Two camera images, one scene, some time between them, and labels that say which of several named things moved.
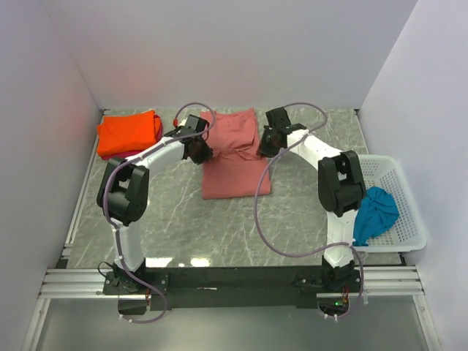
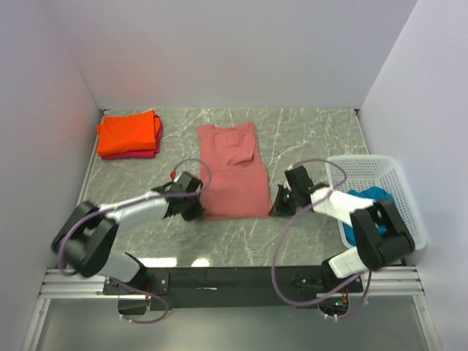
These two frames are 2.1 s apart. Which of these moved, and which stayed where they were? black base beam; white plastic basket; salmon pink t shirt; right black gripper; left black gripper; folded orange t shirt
Moved: right black gripper; salmon pink t shirt; left black gripper
Stayed: folded orange t shirt; white plastic basket; black base beam
